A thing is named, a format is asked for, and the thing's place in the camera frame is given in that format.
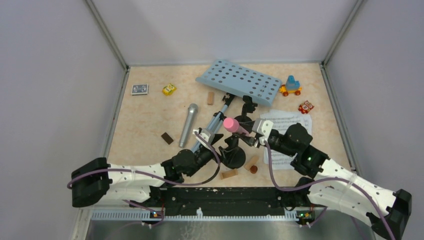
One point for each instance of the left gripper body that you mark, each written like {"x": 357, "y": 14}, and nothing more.
{"x": 203, "y": 157}

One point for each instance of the small wooden block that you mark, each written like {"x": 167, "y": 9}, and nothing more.
{"x": 210, "y": 98}

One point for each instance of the wooden arch block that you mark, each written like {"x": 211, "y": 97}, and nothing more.
{"x": 228, "y": 174}

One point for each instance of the brown wooden cylinder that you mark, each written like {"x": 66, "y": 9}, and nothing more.
{"x": 253, "y": 169}

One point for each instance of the light blue music stand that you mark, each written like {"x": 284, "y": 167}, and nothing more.
{"x": 234, "y": 81}

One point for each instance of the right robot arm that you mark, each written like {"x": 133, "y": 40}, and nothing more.
{"x": 330, "y": 185}

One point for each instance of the pink microphone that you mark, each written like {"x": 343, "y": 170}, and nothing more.
{"x": 233, "y": 126}

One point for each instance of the black round microphone stand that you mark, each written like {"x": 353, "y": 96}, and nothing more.
{"x": 248, "y": 107}

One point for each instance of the small grey picture card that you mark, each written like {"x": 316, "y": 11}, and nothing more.
{"x": 140, "y": 89}

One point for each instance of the red owl toy block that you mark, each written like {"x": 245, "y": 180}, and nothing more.
{"x": 305, "y": 107}

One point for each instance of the yellow owl toy block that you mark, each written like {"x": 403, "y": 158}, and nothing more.
{"x": 169, "y": 89}

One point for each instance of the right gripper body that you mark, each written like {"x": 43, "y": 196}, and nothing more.
{"x": 276, "y": 143}

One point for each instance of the dark brown wooden block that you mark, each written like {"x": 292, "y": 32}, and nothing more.
{"x": 167, "y": 138}

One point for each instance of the blue toy car blocks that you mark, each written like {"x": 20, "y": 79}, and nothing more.
{"x": 291, "y": 86}

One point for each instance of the black stand of pink microphone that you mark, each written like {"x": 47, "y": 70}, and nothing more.
{"x": 232, "y": 156}

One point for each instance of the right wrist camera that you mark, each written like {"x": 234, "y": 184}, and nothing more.
{"x": 262, "y": 126}

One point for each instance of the grey microphone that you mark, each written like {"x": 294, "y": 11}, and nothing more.
{"x": 191, "y": 114}

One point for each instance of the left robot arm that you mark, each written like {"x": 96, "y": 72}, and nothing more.
{"x": 101, "y": 182}

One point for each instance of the wooden block near stand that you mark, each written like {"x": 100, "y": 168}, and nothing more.
{"x": 251, "y": 162}

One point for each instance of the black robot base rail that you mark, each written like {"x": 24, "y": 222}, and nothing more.
{"x": 225, "y": 201}

